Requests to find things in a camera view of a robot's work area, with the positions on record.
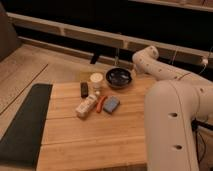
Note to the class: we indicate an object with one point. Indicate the dark ceramic bowl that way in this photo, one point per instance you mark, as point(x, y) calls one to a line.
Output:
point(118, 78)

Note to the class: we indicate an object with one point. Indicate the blue sponge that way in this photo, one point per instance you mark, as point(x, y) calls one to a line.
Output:
point(111, 104)

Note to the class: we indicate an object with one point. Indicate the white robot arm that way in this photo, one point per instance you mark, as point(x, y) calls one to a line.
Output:
point(170, 105)

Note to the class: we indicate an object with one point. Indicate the clear cup with white lid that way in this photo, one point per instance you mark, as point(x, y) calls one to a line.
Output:
point(96, 82)

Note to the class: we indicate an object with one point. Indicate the black small box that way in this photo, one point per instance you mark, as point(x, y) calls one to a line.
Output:
point(84, 89)

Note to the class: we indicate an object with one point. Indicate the dark floor mat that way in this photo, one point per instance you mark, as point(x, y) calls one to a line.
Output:
point(21, 143)

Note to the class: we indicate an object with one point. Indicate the red orange tool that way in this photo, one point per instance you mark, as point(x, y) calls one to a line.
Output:
point(100, 104)

